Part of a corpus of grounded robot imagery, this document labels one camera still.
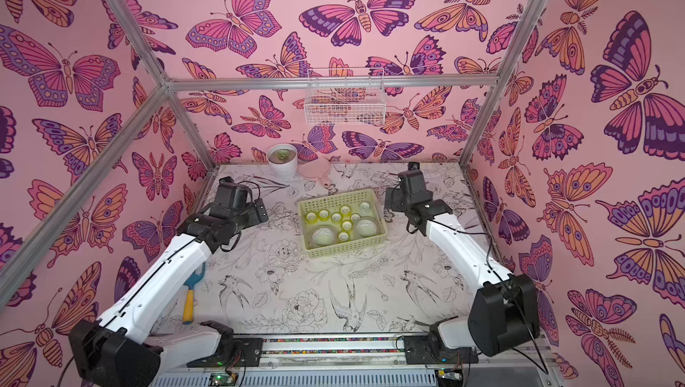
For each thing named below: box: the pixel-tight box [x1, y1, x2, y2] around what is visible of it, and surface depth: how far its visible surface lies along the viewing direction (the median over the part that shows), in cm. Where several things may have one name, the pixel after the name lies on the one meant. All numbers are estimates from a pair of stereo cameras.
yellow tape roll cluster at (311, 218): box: [305, 211, 319, 225], surface depth 104 cm
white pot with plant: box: [266, 142, 298, 177], surface depth 113 cm
